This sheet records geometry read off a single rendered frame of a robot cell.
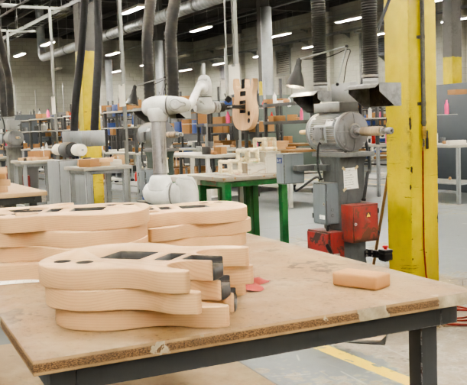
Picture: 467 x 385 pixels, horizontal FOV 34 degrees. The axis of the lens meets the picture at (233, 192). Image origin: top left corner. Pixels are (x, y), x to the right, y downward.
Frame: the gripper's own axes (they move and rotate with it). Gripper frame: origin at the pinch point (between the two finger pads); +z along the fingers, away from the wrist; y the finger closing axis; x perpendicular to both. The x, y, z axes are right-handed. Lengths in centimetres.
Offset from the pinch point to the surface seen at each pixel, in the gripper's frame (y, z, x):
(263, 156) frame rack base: 11.3, 11.4, -38.9
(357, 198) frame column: 131, 10, -65
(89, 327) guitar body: 377, -247, -59
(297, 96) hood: 79, 0, 4
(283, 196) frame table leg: 24, 21, -71
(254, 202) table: -17, 19, -77
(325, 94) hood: 98, 10, 4
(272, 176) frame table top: 25, 11, -55
